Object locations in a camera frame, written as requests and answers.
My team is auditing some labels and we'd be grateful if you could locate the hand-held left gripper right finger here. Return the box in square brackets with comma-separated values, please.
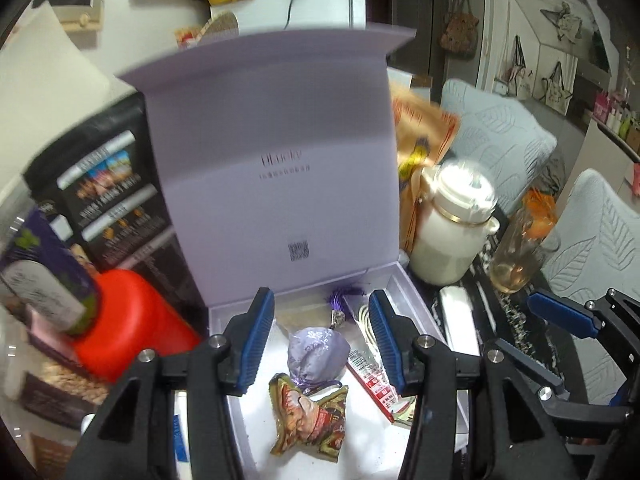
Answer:
[367, 290, 581, 480]

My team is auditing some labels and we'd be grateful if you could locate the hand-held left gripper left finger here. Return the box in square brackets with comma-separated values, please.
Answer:
[65, 287, 276, 480]

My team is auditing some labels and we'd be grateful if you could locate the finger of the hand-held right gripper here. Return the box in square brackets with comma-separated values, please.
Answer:
[526, 287, 640, 341]
[482, 337, 628, 421]

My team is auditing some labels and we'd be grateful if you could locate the beige cord coil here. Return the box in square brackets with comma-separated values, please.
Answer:
[357, 302, 381, 361]

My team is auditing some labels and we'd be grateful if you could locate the purple sachet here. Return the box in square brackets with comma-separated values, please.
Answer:
[287, 326, 352, 393]

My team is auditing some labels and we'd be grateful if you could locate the colourful snack packet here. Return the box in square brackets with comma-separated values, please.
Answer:
[269, 372, 350, 463]

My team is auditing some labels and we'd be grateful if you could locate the lavender gift box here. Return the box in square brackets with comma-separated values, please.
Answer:
[115, 25, 471, 480]

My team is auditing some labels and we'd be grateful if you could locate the red striped snack packet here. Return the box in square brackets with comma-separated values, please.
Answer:
[347, 350, 416, 423]

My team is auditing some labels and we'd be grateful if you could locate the purple tassel charm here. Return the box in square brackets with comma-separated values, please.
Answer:
[327, 287, 353, 331]

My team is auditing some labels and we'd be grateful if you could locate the clear glass cup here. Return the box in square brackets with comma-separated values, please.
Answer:
[489, 207, 561, 295]

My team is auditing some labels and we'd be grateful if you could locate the white rectangular packet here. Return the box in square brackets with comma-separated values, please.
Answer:
[437, 285, 476, 351]

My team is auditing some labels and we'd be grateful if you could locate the leaf-pattern covered chair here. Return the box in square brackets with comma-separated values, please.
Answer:
[537, 169, 640, 406]
[439, 78, 558, 211]

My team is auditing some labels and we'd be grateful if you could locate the orange plastic bag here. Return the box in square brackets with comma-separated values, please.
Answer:
[522, 189, 558, 238]

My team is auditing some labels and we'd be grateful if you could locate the cream thermos pot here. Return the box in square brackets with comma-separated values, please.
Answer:
[410, 160, 501, 286]

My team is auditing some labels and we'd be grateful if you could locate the silver-lid nut jar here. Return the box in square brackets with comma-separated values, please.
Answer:
[20, 340, 116, 426]

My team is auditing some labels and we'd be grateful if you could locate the black snack bag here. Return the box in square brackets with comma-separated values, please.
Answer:
[22, 92, 211, 311]

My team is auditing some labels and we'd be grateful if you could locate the row of small bottles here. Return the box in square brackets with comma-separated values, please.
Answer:
[592, 87, 640, 151]

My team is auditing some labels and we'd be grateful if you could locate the dark-lid labelled jar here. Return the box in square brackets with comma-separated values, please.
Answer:
[0, 207, 103, 336]

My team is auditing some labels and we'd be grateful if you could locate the orange snack bag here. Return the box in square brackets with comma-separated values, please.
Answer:
[390, 80, 461, 253]

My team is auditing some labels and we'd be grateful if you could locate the beige tote bag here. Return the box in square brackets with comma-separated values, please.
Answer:
[535, 60, 576, 116]
[505, 35, 533, 96]

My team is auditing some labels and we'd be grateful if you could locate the star-shaped hanging bag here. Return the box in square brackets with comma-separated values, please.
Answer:
[540, 0, 588, 43]

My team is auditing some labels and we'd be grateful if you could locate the brown tote bag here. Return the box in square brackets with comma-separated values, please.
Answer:
[440, 0, 482, 61]

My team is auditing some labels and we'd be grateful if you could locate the white stair cabinet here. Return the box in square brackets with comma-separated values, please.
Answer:
[475, 0, 621, 121]

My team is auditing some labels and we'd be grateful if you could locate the woven fan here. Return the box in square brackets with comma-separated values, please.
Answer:
[200, 11, 240, 38]

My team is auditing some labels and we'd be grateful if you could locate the white fridge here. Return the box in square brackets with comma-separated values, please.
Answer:
[210, 0, 366, 36]

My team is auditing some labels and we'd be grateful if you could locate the brown door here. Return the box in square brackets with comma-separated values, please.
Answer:
[367, 0, 421, 26]

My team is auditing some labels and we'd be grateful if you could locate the white foam board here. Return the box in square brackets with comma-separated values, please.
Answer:
[0, 0, 113, 181]

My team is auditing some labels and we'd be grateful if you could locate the black power cable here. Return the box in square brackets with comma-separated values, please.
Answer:
[282, 0, 308, 31]

